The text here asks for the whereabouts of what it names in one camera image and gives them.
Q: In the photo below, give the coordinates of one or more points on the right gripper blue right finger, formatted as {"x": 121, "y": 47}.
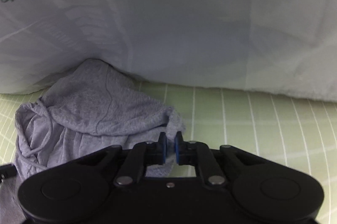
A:
{"x": 190, "y": 152}

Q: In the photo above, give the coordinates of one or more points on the green grid cutting mat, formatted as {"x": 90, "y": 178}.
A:
{"x": 298, "y": 133}

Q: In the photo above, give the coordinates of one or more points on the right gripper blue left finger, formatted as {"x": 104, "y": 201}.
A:
{"x": 152, "y": 153}

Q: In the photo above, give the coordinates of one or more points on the grey zip hoodie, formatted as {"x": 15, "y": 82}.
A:
{"x": 92, "y": 108}

